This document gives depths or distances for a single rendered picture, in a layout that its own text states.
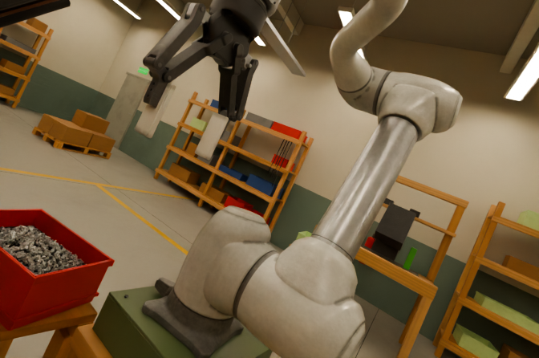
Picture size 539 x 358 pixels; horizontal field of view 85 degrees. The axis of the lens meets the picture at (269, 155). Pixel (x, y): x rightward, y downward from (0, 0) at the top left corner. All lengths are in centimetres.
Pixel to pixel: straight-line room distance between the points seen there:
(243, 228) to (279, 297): 15
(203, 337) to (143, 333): 11
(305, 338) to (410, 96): 59
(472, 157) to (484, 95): 107
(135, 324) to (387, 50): 620
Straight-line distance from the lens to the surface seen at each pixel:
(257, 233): 65
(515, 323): 517
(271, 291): 59
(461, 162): 568
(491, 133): 586
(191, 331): 71
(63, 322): 92
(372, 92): 88
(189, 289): 69
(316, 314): 57
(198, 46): 41
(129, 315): 73
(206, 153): 45
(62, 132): 675
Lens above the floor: 132
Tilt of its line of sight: 2 degrees up
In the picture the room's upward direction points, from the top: 25 degrees clockwise
